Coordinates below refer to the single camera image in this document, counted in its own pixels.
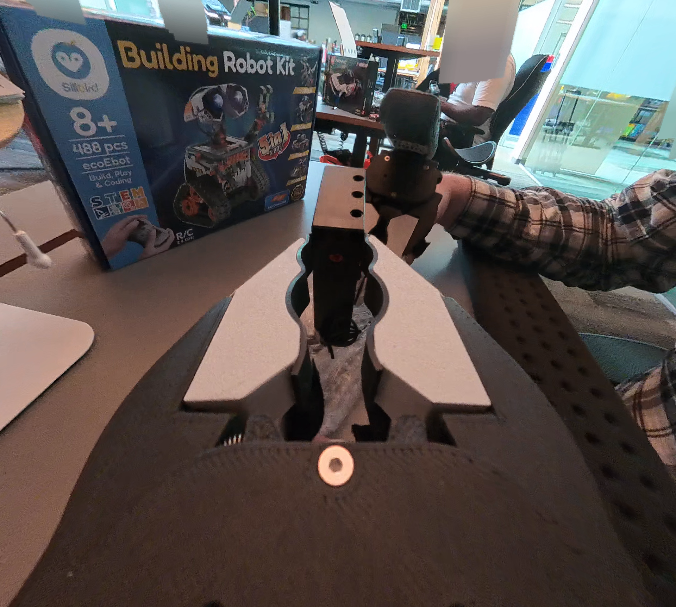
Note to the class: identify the blue cardboard kit box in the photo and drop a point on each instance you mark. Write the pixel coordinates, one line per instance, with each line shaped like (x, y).
(132, 116)

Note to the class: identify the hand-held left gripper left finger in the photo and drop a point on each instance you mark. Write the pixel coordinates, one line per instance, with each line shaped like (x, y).
(248, 348)

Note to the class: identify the brown background desk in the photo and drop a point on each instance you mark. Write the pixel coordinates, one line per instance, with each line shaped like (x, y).
(343, 118)

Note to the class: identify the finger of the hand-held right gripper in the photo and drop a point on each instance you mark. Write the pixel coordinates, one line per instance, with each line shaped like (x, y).
(372, 221)
(406, 232)

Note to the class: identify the black office chair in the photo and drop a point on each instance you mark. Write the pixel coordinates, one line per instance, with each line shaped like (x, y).
(520, 94)

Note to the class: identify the black toy car box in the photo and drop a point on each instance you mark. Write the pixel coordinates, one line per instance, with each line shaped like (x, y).
(348, 84)

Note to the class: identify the black battery box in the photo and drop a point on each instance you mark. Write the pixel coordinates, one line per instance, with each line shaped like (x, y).
(338, 216)

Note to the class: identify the person's right hand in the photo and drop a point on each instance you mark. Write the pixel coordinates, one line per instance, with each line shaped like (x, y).
(454, 195)

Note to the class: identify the black perforated chair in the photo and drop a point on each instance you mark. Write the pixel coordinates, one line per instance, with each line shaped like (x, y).
(581, 380)

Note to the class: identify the white desk stand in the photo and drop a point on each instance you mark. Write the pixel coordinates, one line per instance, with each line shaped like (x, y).
(31, 353)

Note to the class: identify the clear plastic parts bag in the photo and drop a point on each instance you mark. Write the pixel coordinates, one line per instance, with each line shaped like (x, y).
(338, 385)

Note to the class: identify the light wooden table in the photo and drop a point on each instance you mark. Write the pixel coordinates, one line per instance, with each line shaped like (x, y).
(8, 116)

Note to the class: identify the person's right forearm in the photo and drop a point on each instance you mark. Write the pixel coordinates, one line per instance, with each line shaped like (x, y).
(554, 232)

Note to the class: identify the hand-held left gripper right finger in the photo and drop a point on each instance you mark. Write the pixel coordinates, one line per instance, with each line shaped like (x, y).
(428, 348)

